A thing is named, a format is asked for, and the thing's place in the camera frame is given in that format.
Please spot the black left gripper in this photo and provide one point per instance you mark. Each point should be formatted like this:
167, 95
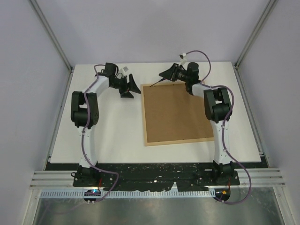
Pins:
131, 86

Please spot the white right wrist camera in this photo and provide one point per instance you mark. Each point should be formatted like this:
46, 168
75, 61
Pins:
183, 59

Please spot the right aluminium corner post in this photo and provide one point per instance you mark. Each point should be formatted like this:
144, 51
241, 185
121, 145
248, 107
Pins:
271, 4

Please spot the red handled screwdriver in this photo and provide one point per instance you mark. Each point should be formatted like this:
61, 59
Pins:
156, 82

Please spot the wooden picture frame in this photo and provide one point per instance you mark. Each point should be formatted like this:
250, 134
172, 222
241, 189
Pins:
172, 116

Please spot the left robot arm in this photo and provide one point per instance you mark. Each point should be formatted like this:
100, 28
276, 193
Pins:
85, 112

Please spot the white slotted cable duct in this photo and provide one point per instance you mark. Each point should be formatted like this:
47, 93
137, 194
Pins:
91, 194

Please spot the aluminium rail across front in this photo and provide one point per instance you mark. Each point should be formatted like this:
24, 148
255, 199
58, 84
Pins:
252, 177

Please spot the black speckled base plate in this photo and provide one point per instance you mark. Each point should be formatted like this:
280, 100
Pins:
113, 171

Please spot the aluminium corner post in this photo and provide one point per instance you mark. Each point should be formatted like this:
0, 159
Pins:
271, 4
43, 20

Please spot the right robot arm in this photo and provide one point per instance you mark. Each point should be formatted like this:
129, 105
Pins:
218, 107

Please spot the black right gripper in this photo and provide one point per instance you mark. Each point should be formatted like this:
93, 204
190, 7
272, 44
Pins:
171, 72

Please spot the left aluminium corner post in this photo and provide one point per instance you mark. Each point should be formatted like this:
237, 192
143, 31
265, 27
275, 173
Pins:
43, 20

